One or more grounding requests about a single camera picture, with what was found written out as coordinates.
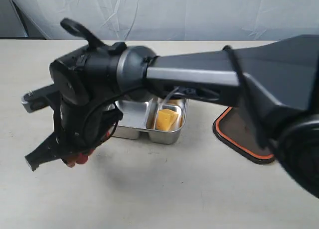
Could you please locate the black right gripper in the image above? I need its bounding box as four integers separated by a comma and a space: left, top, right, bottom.
24, 89, 124, 172

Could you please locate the red toy sausage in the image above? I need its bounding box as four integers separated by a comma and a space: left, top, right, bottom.
62, 149, 95, 168

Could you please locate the yellow toy cheese wedge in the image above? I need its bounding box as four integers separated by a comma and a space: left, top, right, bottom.
155, 109, 178, 131

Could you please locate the dark transparent box lid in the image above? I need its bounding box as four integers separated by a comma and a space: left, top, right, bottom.
212, 107, 275, 165

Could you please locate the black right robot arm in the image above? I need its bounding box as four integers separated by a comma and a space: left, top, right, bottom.
23, 35, 319, 197

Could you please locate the stainless steel lunch box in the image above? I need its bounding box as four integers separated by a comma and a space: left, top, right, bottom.
113, 97, 188, 145

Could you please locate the white backdrop cloth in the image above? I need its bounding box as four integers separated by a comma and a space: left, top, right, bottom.
13, 0, 319, 41

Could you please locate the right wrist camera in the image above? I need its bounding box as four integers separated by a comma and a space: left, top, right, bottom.
21, 84, 60, 113

